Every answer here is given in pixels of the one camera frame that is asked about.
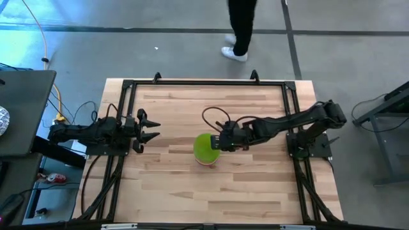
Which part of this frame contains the left arm's black cable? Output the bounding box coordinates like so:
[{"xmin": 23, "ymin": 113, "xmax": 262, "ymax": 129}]
[{"xmin": 105, "ymin": 102, "xmax": 128, "ymax": 122}]

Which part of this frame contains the crumpled silver foil ball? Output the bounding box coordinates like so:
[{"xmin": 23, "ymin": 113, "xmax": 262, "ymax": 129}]
[{"xmin": 0, "ymin": 105, "xmax": 11, "ymax": 137}]

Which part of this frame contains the white bracket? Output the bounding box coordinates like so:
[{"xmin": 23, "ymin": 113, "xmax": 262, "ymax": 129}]
[
  {"xmin": 101, "ymin": 223, "xmax": 138, "ymax": 230},
  {"xmin": 280, "ymin": 224, "xmax": 316, "ymax": 230}
]

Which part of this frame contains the person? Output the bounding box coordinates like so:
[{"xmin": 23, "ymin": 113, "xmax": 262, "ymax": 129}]
[{"xmin": 221, "ymin": 0, "xmax": 258, "ymax": 63}]

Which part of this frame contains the black cable beside table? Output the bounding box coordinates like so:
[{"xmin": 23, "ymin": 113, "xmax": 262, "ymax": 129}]
[{"xmin": 81, "ymin": 155, "xmax": 103, "ymax": 215}]

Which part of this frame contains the thin black floor cable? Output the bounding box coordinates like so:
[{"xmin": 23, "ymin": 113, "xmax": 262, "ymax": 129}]
[{"xmin": 351, "ymin": 93, "xmax": 409, "ymax": 134}]

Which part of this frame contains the dark grey desk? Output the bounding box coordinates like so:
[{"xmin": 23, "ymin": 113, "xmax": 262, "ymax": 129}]
[{"xmin": 0, "ymin": 70, "xmax": 58, "ymax": 157}]

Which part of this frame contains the dark metal stand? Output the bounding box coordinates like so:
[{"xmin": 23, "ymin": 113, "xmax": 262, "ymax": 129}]
[{"xmin": 352, "ymin": 81, "xmax": 409, "ymax": 187}]

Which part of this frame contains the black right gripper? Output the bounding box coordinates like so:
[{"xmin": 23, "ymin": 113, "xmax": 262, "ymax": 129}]
[{"xmin": 210, "ymin": 119, "xmax": 253, "ymax": 151}]

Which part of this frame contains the yellow plastic bowl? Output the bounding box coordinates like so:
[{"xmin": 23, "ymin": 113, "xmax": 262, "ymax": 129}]
[{"xmin": 194, "ymin": 158, "xmax": 220, "ymax": 166}]

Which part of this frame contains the green plastic bowl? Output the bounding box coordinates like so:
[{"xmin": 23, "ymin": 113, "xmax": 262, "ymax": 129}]
[{"xmin": 192, "ymin": 133, "xmax": 221, "ymax": 164}]

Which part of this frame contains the cream floor cable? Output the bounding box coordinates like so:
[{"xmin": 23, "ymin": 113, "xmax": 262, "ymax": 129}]
[{"xmin": 21, "ymin": 0, "xmax": 65, "ymax": 121}]

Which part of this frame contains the black metal table frame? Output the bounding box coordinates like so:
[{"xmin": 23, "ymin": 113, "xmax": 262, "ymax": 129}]
[{"xmin": 73, "ymin": 69, "xmax": 344, "ymax": 230}]

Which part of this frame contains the red drink can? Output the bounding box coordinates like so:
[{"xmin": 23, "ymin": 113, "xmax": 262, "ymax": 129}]
[{"xmin": 47, "ymin": 172, "xmax": 67, "ymax": 184}]

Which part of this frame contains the black desk leg bar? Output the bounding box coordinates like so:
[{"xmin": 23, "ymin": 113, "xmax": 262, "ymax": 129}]
[{"xmin": 31, "ymin": 136, "xmax": 87, "ymax": 169}]

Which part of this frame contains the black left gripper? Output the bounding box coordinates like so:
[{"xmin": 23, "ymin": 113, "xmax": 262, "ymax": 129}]
[{"xmin": 123, "ymin": 108, "xmax": 162, "ymax": 154}]

